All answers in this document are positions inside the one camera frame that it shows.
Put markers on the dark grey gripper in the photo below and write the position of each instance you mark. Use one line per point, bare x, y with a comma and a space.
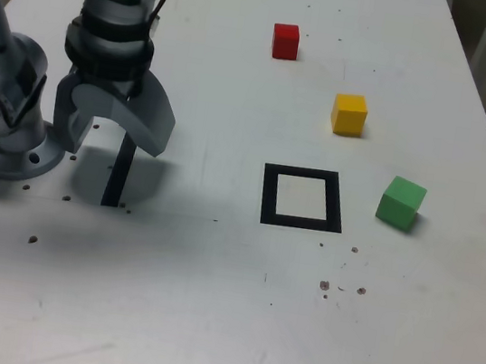
124, 87

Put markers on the red cube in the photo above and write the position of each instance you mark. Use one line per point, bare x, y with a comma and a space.
285, 44

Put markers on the yellow cube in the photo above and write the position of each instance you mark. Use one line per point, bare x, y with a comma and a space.
348, 120

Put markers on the green cube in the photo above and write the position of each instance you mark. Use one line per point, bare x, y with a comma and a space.
396, 209

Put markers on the black tape square outline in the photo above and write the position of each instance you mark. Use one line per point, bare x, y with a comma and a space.
269, 195

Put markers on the black tape strip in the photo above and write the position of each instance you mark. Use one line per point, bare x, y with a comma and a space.
116, 181

